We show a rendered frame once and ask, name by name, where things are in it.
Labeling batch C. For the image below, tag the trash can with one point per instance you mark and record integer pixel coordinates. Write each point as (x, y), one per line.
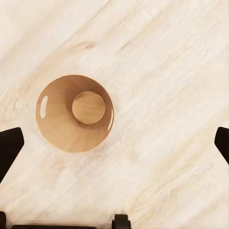
(79, 113)

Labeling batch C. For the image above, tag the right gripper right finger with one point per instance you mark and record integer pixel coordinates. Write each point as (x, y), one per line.
(222, 142)

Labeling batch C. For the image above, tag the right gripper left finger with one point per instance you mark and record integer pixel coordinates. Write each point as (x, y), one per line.
(11, 143)

